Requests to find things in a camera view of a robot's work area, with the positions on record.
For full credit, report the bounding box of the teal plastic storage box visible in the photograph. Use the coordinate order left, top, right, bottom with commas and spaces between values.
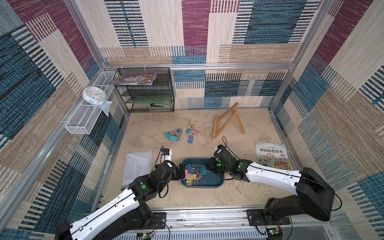
180, 158, 225, 189

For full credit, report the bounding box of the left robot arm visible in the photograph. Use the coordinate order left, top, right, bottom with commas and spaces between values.
55, 160, 186, 240

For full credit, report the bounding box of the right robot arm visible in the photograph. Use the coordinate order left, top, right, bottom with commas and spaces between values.
207, 145, 336, 223

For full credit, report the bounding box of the white paper document pouch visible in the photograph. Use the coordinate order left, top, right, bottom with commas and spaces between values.
121, 151, 152, 191

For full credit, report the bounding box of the wooden easel stand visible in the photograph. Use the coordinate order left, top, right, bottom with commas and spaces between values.
212, 103, 246, 139

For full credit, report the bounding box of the colourful history picture book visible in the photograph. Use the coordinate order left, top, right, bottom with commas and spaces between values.
255, 143, 292, 170

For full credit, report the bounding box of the magazine on shelf top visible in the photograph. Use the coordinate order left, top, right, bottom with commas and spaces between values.
109, 74, 157, 86

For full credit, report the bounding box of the white round clock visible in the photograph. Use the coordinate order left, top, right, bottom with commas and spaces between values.
82, 86, 107, 106

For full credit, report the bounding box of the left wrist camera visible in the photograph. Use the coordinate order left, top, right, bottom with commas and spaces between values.
160, 148, 172, 163

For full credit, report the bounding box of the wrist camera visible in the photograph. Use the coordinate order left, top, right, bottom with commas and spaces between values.
215, 145, 224, 151
160, 148, 172, 163

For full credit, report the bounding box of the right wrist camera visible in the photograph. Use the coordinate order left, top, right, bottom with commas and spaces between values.
215, 145, 224, 151

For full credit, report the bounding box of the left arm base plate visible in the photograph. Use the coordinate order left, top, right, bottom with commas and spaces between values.
123, 211, 167, 230

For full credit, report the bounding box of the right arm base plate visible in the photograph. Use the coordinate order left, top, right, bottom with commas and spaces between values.
246, 209, 291, 226

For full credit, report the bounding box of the black wire mesh shelf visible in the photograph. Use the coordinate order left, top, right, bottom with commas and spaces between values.
114, 67, 175, 114

